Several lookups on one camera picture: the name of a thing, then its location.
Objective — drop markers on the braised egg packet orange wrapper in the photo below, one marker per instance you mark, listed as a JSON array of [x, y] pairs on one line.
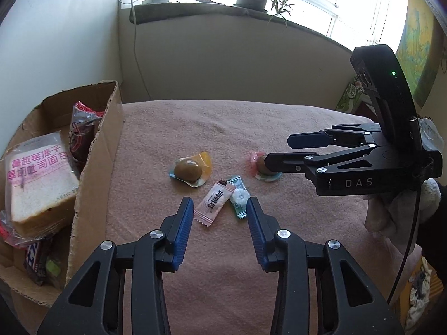
[[188, 169]]

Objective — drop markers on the person's right hand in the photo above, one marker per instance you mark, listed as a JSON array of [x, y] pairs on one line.
[[384, 216]]

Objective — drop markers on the yellow green wall poster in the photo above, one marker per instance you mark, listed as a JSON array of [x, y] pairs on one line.
[[419, 59]]

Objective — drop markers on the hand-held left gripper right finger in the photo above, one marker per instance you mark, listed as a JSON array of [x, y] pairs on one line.
[[258, 230]]

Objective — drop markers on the pink blanket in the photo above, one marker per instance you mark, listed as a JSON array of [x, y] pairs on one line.
[[216, 129]]

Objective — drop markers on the brown cardboard box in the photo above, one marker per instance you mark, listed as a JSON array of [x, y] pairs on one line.
[[94, 188]]

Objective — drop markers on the sliced bread packet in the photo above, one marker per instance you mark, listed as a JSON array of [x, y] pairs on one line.
[[38, 188]]

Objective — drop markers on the printed cloth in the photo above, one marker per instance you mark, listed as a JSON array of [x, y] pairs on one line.
[[424, 286]]

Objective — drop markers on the green white candy packet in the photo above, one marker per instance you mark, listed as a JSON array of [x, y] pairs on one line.
[[239, 197]]

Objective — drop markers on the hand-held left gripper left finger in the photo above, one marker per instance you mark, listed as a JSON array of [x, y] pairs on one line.
[[183, 230]]

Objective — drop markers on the green cartoon printed bag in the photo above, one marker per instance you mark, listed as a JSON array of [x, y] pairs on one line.
[[351, 97]]

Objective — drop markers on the brown chocolate bar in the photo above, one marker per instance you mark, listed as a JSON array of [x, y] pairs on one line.
[[36, 261]]

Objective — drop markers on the clear red-trim dried fruit packet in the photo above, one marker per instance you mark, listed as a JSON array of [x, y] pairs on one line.
[[82, 136], [5, 232]]

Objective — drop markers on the grey windowsill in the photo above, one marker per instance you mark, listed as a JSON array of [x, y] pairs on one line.
[[209, 8]]

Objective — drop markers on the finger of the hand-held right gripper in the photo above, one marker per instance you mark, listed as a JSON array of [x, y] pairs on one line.
[[307, 139], [283, 163]]

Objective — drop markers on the braised egg packet red wrapper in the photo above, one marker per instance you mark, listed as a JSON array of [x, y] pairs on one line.
[[260, 164]]

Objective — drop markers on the pink candy packet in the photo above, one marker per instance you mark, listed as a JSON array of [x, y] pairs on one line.
[[214, 202]]

